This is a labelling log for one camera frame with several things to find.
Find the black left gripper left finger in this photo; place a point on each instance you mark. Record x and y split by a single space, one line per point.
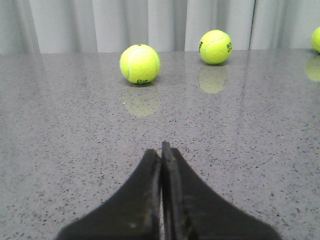
132 213

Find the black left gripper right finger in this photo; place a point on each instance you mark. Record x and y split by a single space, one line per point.
193 211

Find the yellow Roland Garros tennis ball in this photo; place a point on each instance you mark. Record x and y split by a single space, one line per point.
140 64

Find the yellow tennis ball centre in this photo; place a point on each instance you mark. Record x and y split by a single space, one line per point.
215 47

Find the yellow Wilson tennis ball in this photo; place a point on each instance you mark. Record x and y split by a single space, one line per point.
315 40

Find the white pleated curtain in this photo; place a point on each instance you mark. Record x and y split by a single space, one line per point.
108 26

